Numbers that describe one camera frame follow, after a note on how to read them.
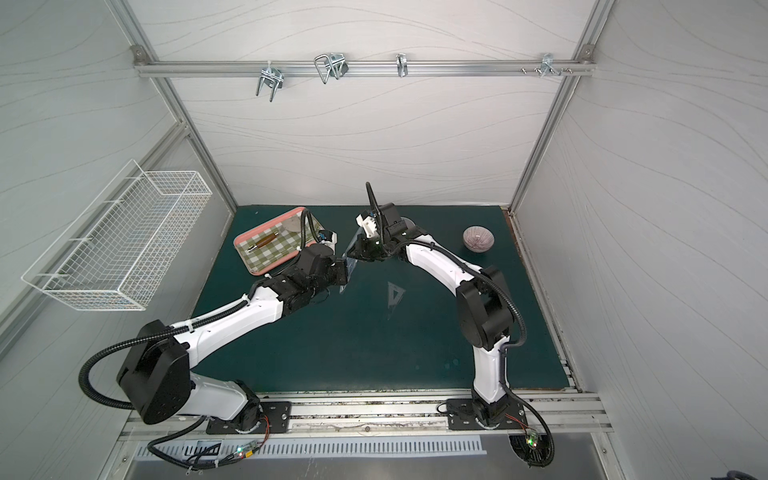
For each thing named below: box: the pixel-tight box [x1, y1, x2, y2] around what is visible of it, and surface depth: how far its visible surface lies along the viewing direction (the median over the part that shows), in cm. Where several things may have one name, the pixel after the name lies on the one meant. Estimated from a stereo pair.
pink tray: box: [233, 207, 317, 276], surface depth 107 cm
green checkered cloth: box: [237, 212, 322, 271], surface depth 110 cm
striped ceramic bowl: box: [462, 224, 495, 253], surface depth 110 cm
